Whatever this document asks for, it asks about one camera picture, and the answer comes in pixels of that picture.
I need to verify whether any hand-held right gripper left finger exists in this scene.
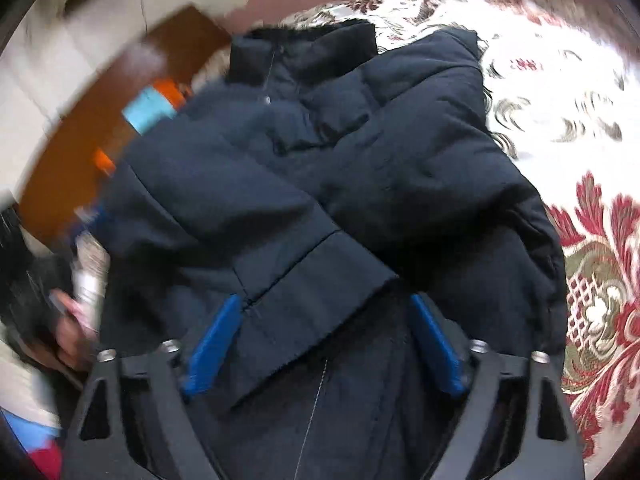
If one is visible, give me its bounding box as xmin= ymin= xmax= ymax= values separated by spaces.
xmin=59 ymin=294 xmax=244 ymax=480

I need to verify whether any brown wooden headboard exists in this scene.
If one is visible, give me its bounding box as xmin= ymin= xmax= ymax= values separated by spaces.
xmin=17 ymin=5 xmax=233 ymax=248

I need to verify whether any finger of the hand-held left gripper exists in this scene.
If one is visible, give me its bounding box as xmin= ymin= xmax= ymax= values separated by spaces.
xmin=72 ymin=204 xmax=112 ymax=333

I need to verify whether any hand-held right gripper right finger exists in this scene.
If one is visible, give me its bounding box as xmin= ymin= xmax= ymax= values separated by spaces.
xmin=409 ymin=294 xmax=587 ymax=480

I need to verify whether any blue and red cloth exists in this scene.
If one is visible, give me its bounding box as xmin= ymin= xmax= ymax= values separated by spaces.
xmin=0 ymin=407 xmax=63 ymax=480

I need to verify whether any person's left hand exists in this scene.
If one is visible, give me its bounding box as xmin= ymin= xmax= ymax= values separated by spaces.
xmin=47 ymin=287 xmax=101 ymax=375

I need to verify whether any floral white red bedspread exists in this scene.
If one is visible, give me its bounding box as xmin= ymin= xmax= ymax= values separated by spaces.
xmin=295 ymin=0 xmax=640 ymax=480

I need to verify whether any dark navy puffer jacket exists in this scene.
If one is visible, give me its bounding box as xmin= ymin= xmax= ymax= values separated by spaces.
xmin=87 ymin=17 xmax=568 ymax=480

